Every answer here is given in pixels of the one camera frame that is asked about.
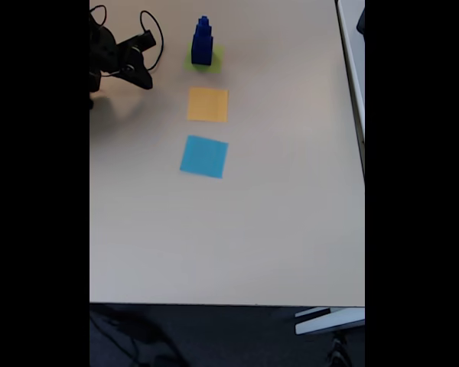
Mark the small blue cube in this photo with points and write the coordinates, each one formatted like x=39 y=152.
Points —
x=203 y=41

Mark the tiny blue cube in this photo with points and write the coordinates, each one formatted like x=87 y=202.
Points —
x=203 y=27

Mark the miniature blue cube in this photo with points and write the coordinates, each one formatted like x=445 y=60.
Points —
x=204 y=19

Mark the orange paper square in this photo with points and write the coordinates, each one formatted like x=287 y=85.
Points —
x=207 y=104

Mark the green paper square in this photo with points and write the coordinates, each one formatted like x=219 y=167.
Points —
x=217 y=67

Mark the light blue paper square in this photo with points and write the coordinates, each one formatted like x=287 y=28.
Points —
x=204 y=156

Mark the large blue cube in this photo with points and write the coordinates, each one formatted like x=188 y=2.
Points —
x=202 y=56

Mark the white side table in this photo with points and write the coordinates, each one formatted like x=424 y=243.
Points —
x=352 y=57

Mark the dark blue object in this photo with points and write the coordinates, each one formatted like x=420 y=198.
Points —
x=362 y=23

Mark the white table leg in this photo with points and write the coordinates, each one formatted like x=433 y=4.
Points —
x=329 y=323

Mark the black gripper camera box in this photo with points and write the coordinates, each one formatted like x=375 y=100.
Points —
x=147 y=39

